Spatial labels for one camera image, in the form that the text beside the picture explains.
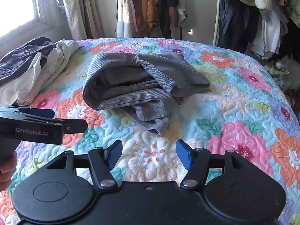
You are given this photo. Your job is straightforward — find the brown hanging jacket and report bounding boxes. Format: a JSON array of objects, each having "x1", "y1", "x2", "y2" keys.
[{"x1": 129, "y1": 0, "x2": 162, "y2": 32}]

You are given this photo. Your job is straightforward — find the grey waffle knit garment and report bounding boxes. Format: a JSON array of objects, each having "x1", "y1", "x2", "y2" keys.
[{"x1": 82, "y1": 52, "x2": 211, "y2": 136}]

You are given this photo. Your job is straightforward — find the white folded garment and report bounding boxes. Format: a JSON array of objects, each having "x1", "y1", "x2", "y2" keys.
[{"x1": 0, "y1": 52, "x2": 43, "y2": 106}]

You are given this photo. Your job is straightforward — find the beige folded garment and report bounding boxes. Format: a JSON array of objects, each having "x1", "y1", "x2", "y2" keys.
[{"x1": 26, "y1": 40, "x2": 80, "y2": 105}]

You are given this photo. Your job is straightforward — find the dark grey folded garment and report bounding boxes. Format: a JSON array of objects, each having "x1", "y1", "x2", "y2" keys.
[{"x1": 0, "y1": 37, "x2": 55, "y2": 87}]

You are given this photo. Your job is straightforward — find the white hanging shirt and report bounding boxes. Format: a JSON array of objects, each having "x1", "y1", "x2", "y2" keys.
[{"x1": 116, "y1": 0, "x2": 141, "y2": 38}]

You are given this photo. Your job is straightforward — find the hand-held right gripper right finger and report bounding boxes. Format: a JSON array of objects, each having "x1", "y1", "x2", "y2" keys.
[{"x1": 176, "y1": 140, "x2": 254, "y2": 189}]

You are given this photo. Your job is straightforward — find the pale green puffer jacket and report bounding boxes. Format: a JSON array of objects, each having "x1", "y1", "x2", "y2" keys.
[{"x1": 286, "y1": 0, "x2": 300, "y2": 29}]

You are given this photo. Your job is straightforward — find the black hanging garment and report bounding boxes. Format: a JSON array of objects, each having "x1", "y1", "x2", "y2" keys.
[{"x1": 141, "y1": 0, "x2": 185, "y2": 39}]

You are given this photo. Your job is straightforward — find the person's left hand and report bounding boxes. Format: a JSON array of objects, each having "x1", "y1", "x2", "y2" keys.
[{"x1": 0, "y1": 151, "x2": 18, "y2": 189}]

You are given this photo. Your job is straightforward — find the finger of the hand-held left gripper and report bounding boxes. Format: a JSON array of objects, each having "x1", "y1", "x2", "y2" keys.
[
  {"x1": 29, "y1": 108, "x2": 55, "y2": 120},
  {"x1": 55, "y1": 119, "x2": 87, "y2": 134}
]

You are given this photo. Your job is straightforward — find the window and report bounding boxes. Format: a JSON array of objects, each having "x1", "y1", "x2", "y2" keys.
[{"x1": 0, "y1": 0, "x2": 54, "y2": 46}]

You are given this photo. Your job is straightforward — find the white hanging clothes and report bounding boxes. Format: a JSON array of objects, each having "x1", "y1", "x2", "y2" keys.
[{"x1": 250, "y1": 8, "x2": 290, "y2": 60}]

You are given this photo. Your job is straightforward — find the floral quilt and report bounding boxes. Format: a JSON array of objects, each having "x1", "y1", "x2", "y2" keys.
[{"x1": 0, "y1": 37, "x2": 300, "y2": 225}]

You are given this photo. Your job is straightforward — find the white clothes rack pole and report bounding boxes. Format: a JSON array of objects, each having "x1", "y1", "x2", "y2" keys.
[{"x1": 212, "y1": 0, "x2": 223, "y2": 46}]

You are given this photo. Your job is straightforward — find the pale green flower bunch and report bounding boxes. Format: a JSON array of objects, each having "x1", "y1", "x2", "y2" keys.
[{"x1": 268, "y1": 60, "x2": 292, "y2": 92}]

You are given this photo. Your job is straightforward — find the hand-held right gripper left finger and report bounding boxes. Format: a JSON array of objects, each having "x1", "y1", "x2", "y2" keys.
[{"x1": 47, "y1": 140, "x2": 123, "y2": 188}]

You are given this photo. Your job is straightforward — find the cream curtain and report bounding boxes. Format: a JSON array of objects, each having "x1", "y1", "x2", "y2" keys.
[{"x1": 50, "y1": 0, "x2": 105, "y2": 40}]

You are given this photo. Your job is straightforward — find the dark blue hanging garment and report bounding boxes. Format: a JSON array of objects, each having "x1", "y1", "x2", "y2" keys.
[{"x1": 217, "y1": 0, "x2": 258, "y2": 54}]

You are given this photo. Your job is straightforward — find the pale green hanging garment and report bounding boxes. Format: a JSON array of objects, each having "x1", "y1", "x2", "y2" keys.
[{"x1": 175, "y1": 0, "x2": 189, "y2": 25}]

